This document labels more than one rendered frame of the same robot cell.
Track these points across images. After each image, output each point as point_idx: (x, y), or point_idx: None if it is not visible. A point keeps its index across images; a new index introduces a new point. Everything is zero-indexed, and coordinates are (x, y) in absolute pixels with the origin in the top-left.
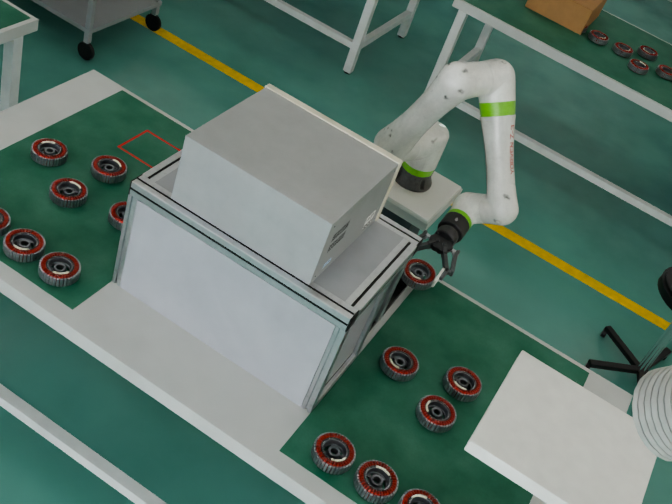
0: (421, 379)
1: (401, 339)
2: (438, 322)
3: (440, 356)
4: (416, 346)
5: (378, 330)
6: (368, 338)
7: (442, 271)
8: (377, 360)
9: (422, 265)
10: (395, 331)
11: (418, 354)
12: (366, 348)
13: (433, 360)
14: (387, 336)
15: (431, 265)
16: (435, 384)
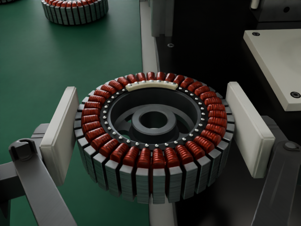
0: (32, 17)
1: (94, 45)
2: (25, 124)
3: (4, 58)
4: (60, 49)
5: (141, 39)
6: (145, 23)
7: (49, 127)
8: (110, 7)
9: (164, 143)
10: (113, 50)
11: (51, 41)
12: (136, 10)
13: (18, 46)
14: (120, 37)
15: (126, 170)
16: (6, 21)
